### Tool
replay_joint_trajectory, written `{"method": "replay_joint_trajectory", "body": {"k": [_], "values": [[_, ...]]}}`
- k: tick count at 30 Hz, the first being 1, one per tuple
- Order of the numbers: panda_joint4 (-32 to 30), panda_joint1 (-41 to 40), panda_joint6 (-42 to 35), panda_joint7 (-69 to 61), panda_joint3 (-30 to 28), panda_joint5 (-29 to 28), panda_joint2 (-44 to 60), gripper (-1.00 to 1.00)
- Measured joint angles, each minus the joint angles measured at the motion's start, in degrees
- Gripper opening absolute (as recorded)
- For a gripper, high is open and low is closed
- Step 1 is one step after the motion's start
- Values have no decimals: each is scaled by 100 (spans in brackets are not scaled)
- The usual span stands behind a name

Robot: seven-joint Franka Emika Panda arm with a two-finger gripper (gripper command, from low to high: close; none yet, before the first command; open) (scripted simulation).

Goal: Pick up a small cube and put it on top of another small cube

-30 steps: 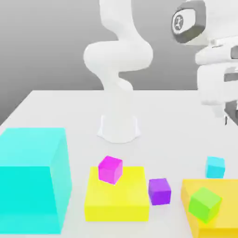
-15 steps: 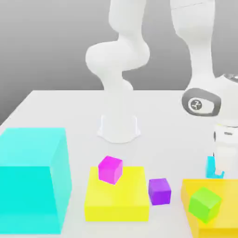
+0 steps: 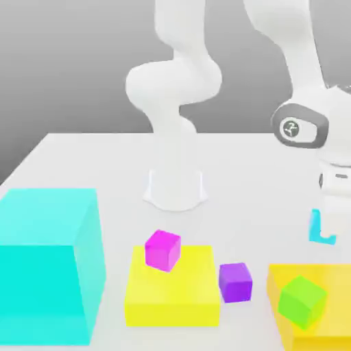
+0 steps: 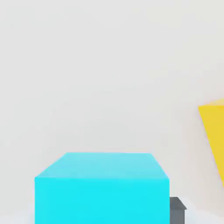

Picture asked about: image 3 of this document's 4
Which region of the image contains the small purple cube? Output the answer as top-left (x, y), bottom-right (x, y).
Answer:
top-left (218, 262), bottom-right (254, 304)

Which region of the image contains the large yellow box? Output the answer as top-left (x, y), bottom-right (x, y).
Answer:
top-left (124, 244), bottom-right (221, 328)

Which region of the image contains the small magenta cube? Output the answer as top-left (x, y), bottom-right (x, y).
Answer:
top-left (144, 229), bottom-right (182, 273)

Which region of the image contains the small green cube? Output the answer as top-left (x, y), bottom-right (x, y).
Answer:
top-left (277, 274), bottom-right (328, 330)

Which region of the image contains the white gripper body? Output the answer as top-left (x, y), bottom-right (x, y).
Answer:
top-left (319, 170), bottom-right (351, 199)

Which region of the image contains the large orange box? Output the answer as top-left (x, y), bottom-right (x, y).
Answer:
top-left (266, 263), bottom-right (351, 351)

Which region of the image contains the large cyan box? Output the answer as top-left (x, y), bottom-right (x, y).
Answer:
top-left (0, 188), bottom-right (107, 347)

